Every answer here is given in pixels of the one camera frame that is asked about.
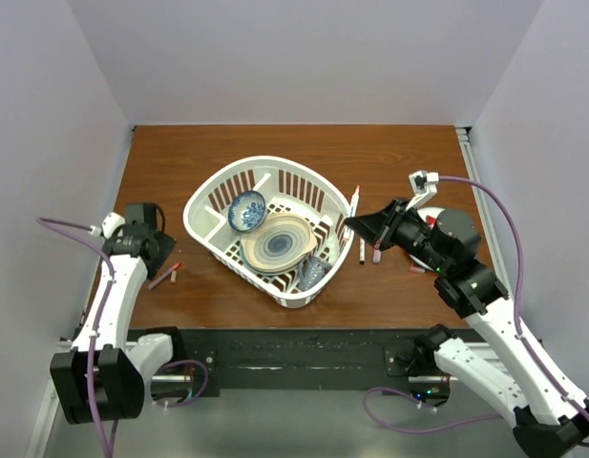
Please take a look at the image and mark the blue glass cup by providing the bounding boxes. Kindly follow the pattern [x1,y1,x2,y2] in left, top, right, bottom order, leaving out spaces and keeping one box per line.
[298,257,332,291]

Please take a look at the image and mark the pink highlighter pen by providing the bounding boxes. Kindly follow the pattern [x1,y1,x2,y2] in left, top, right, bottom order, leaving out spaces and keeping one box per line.
[372,240,382,264]

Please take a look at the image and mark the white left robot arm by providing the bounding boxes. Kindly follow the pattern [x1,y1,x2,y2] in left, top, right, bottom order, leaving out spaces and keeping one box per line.
[50,213,186,425]

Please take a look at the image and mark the beige blue ringed plate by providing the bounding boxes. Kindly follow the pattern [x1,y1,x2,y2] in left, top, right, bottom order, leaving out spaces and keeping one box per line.
[240,213,318,274]

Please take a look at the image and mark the watermelon pattern plate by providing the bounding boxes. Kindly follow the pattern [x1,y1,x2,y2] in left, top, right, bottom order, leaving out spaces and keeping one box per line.
[410,206,444,272]

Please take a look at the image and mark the blue patterned small bowl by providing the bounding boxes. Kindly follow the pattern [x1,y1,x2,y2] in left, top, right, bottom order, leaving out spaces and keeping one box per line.
[227,190,267,233]

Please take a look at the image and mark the white black marker pen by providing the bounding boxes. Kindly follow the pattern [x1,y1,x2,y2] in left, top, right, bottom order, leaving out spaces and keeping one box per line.
[359,239,366,265]

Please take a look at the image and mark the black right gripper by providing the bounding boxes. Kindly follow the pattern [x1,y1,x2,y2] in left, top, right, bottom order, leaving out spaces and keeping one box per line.
[346,197,450,273]

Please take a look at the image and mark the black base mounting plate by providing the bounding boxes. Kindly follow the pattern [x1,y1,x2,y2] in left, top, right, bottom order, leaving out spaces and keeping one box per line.
[151,328,457,404]

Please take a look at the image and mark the white plastic dish basket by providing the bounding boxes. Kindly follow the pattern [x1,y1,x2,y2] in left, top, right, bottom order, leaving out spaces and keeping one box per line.
[182,156,354,308]

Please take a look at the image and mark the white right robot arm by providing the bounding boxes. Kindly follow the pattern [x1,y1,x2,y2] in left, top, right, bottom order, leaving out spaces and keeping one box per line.
[345,198,589,457]

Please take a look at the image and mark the aluminium frame rail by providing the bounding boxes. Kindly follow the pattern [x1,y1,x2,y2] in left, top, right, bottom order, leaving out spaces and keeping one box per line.
[455,126,575,458]

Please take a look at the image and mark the white red pen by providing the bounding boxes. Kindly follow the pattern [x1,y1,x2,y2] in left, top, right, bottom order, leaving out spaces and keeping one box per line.
[343,185,360,242]

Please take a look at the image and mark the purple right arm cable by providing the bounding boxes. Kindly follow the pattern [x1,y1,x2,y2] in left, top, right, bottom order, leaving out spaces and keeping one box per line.
[363,175,589,448]

